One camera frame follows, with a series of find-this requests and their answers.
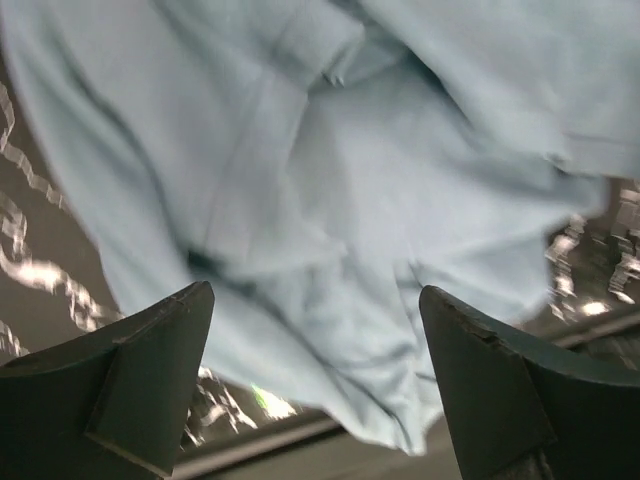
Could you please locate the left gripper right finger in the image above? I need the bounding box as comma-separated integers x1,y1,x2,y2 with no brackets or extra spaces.
419,286,639,479

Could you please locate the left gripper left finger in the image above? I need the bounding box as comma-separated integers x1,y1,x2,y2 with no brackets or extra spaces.
1,282,215,479

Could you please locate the grey-blue t-shirt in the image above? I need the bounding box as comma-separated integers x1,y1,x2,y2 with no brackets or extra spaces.
1,1,639,455

